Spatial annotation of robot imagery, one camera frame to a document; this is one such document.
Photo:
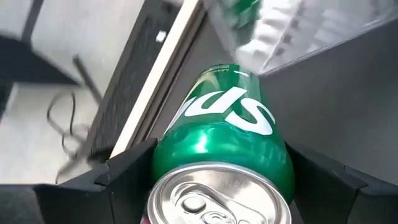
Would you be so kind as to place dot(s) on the red white Spindrift can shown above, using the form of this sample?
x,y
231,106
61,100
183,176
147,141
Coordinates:
x,y
143,221

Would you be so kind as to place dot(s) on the black mesh panel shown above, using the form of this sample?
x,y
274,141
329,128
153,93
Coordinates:
x,y
124,77

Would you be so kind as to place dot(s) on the wooden table border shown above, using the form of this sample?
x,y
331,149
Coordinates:
x,y
161,71

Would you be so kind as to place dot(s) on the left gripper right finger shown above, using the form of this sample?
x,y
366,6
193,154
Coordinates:
x,y
326,193

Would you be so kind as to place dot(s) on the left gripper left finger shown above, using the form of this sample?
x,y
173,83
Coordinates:
x,y
124,193

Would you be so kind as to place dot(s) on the clear plastic bin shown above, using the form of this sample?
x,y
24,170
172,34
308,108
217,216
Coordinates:
x,y
295,37

